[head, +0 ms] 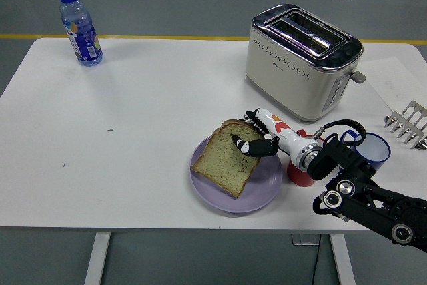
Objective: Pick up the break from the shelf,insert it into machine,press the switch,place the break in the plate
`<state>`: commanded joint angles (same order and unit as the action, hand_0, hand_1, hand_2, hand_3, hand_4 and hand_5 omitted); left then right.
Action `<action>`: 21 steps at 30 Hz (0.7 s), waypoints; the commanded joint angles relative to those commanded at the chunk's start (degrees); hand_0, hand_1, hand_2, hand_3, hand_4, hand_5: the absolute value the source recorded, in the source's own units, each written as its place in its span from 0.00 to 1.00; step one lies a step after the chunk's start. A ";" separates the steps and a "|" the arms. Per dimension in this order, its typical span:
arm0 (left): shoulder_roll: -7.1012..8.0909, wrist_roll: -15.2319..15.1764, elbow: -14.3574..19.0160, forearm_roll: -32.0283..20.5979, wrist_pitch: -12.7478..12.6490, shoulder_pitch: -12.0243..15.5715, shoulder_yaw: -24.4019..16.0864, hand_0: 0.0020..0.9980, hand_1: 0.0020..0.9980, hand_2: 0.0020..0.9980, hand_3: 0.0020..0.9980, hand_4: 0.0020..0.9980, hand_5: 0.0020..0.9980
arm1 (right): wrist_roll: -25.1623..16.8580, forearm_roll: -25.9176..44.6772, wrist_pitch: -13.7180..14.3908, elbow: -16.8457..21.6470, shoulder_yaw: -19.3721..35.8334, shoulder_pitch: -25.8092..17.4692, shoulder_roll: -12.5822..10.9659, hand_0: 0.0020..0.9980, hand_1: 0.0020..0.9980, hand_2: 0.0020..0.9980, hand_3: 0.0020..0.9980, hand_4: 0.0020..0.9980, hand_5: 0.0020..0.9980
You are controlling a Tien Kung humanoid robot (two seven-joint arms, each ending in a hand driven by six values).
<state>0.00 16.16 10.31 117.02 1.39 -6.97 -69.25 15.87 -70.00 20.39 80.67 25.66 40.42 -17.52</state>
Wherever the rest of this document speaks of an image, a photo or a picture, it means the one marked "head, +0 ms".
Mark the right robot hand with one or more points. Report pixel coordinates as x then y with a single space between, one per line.
283 133

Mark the bread slice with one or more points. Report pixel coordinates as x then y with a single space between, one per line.
223 165

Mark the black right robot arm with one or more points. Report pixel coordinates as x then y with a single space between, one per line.
350 171

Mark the purple plate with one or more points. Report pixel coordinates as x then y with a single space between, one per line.
263 185

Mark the red mug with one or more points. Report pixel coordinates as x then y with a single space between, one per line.
298 178

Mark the cream and chrome toaster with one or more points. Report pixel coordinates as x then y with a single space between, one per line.
287 78

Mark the grey toaster lever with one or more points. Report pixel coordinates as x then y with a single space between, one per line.
358 77

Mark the blue mug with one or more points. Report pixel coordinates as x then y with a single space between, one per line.
377 146

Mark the clear plastic holder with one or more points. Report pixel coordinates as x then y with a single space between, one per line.
302 240

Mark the metal toast rack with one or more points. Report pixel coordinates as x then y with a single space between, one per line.
408 121

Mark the white table leg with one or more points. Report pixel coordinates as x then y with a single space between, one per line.
97 258
343 258

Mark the blue-capped water bottle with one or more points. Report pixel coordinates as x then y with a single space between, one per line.
82 31

